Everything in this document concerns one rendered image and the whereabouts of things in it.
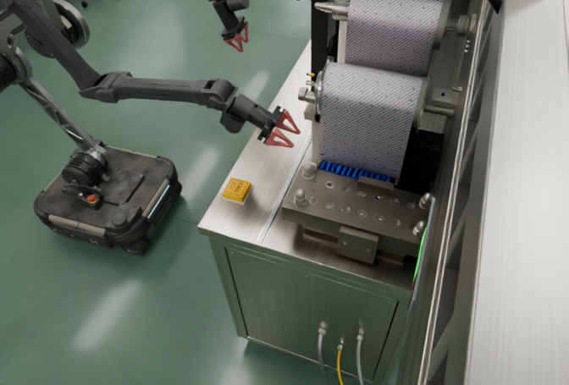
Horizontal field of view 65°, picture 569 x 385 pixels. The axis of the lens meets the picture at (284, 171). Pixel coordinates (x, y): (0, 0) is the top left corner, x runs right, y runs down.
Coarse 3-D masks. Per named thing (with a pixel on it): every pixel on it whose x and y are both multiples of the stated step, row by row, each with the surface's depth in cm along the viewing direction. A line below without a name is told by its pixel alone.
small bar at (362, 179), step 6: (360, 180) 123; (366, 180) 123; (372, 180) 123; (378, 180) 123; (366, 186) 123; (372, 186) 122; (378, 186) 121; (384, 186) 121; (390, 186) 121; (390, 192) 121
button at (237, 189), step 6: (234, 180) 141; (240, 180) 141; (228, 186) 140; (234, 186) 139; (240, 186) 139; (246, 186) 139; (222, 192) 138; (228, 192) 138; (234, 192) 138; (240, 192) 138; (246, 192) 139; (228, 198) 139; (234, 198) 138; (240, 198) 137
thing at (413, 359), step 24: (480, 0) 116; (480, 24) 101; (456, 120) 93; (456, 144) 78; (456, 168) 72; (432, 240) 79; (432, 264) 68; (432, 288) 60; (432, 312) 56; (408, 336) 78; (408, 360) 67; (408, 384) 59
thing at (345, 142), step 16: (320, 128) 122; (336, 128) 120; (352, 128) 118; (368, 128) 116; (384, 128) 114; (320, 144) 126; (336, 144) 124; (352, 144) 122; (368, 144) 120; (384, 144) 118; (400, 144) 116; (336, 160) 129; (352, 160) 126; (368, 160) 124; (384, 160) 122; (400, 160) 120
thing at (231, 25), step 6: (234, 12) 163; (222, 18) 162; (228, 18) 161; (234, 18) 163; (240, 18) 167; (228, 24) 163; (234, 24) 163; (228, 30) 164; (234, 30) 163; (222, 36) 166
